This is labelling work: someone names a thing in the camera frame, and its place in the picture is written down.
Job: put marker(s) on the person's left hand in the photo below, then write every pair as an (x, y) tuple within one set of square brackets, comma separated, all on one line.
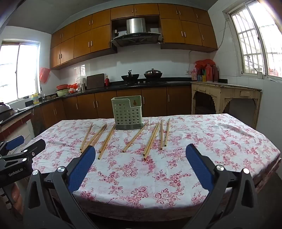
[(17, 196)]

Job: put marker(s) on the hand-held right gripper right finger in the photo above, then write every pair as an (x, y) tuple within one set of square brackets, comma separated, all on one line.
[(199, 167)]

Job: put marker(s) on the lidded wok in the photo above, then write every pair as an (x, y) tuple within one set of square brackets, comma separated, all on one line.
[(153, 74)]

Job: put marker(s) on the dark brown bottle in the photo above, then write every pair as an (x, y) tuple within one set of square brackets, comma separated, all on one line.
[(215, 74)]

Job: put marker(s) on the wooden wall cabinets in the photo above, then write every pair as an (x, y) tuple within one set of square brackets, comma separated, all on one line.
[(83, 41)]

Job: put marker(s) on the yellow detergent bottle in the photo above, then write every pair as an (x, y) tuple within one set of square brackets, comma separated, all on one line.
[(36, 99)]

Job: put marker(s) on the large red plastic bag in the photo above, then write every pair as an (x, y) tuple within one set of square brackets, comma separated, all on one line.
[(204, 63)]

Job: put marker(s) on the brown dining table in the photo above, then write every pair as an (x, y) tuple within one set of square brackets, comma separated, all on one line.
[(266, 174)]

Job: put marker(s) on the hanging red plastic bag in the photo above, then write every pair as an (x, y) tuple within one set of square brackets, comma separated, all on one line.
[(44, 74)]

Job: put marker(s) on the red basin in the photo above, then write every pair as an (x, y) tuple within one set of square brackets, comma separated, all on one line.
[(62, 86)]

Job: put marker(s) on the cream wooden side table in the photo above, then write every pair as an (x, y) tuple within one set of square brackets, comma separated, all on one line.
[(222, 92)]

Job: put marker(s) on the dark cutting board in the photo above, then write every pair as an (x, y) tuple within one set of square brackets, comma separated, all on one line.
[(95, 81)]

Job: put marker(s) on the grey perforated utensil holder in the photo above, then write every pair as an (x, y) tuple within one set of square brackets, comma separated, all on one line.
[(123, 114)]

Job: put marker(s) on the black wok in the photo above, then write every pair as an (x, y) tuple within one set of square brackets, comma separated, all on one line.
[(130, 77)]

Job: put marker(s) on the barred window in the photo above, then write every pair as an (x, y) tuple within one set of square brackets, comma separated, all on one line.
[(249, 44)]

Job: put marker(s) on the crumpled red plastic bag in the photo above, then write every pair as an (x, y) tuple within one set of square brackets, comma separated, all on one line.
[(72, 86)]

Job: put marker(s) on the sliding window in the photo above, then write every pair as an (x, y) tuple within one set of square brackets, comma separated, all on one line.
[(19, 70)]

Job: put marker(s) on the metal pot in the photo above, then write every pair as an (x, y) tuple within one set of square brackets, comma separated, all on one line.
[(4, 110)]

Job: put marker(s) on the wooden base cabinets black countertop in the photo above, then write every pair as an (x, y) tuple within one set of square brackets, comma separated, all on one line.
[(105, 103)]

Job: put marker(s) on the small red bottle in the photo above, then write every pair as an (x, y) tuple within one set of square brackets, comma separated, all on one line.
[(107, 82)]

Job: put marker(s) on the green basin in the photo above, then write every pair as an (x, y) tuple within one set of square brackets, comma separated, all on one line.
[(62, 92)]

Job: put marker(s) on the white plastic bag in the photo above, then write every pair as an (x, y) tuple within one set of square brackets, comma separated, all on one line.
[(81, 80)]

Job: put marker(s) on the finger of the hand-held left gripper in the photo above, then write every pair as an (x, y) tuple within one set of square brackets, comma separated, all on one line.
[(14, 142), (35, 148)]

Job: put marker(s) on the red floral tablecloth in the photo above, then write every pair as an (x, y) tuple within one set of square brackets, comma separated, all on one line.
[(132, 176)]

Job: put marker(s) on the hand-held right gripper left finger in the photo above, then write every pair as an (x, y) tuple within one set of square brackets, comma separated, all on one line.
[(81, 169)]

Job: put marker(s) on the tall red bottle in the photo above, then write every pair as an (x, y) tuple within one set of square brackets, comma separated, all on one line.
[(209, 73)]

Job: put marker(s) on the gas stove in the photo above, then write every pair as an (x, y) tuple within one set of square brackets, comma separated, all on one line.
[(143, 83)]

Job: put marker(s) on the steel range hood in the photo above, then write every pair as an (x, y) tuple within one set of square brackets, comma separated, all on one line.
[(135, 26)]

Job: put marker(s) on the bamboo chopstick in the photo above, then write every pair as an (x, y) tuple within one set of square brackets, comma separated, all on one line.
[(94, 137), (98, 137), (161, 134), (86, 137), (151, 143), (135, 137), (167, 133), (151, 136), (105, 145), (107, 138)]

